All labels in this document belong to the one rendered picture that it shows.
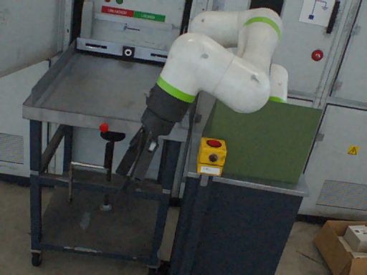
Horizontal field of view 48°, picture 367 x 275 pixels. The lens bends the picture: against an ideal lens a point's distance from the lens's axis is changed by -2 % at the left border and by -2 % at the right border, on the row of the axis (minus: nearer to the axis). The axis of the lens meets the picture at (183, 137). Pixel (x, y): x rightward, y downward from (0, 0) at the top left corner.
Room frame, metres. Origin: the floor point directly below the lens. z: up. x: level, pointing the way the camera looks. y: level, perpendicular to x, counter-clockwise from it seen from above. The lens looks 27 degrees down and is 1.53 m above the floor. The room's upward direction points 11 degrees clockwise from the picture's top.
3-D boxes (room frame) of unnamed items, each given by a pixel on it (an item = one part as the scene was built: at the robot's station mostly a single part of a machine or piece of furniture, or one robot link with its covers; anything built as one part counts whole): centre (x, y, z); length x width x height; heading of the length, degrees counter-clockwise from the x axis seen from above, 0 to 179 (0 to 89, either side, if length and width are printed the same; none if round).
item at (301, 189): (1.44, -0.26, 0.74); 0.45 x 0.33 x 0.02; 91
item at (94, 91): (1.72, 0.32, 0.82); 0.68 x 0.62 x 0.06; 5
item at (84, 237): (1.72, 0.32, 0.46); 0.64 x 0.58 x 0.66; 5
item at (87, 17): (2.01, 0.56, 1.04); 0.08 x 0.05 x 0.17; 5
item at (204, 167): (1.23, -0.10, 0.85); 0.08 x 0.08 x 0.10; 5
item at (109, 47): (2.11, 0.36, 0.90); 0.54 x 0.05 x 0.06; 95
